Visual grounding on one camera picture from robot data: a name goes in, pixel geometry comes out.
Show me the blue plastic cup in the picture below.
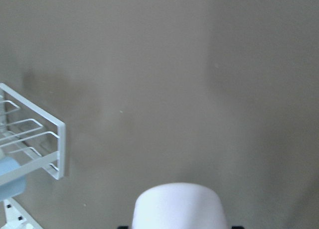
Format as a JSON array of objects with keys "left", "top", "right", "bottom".
[{"left": 0, "top": 157, "right": 26, "bottom": 202}]

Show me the white wire cup rack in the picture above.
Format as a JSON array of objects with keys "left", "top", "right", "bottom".
[{"left": 0, "top": 83, "right": 66, "bottom": 229}]

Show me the pink plastic cup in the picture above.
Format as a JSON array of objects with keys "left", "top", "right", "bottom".
[{"left": 132, "top": 183, "right": 229, "bottom": 229}]

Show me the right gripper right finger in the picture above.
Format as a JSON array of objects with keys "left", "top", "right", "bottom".
[{"left": 231, "top": 225, "right": 245, "bottom": 229}]

